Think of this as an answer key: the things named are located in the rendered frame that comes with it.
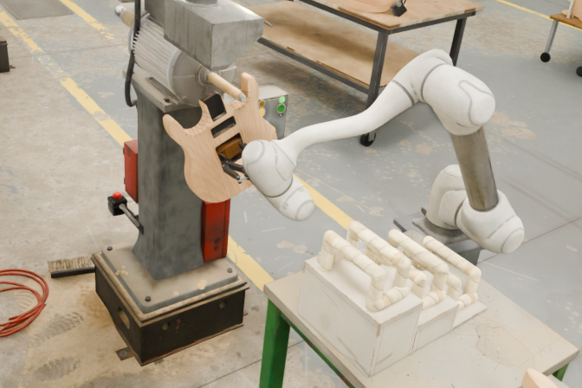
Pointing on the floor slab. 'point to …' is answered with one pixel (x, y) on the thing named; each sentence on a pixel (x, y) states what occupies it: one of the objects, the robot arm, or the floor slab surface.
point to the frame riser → (169, 320)
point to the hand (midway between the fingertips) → (231, 151)
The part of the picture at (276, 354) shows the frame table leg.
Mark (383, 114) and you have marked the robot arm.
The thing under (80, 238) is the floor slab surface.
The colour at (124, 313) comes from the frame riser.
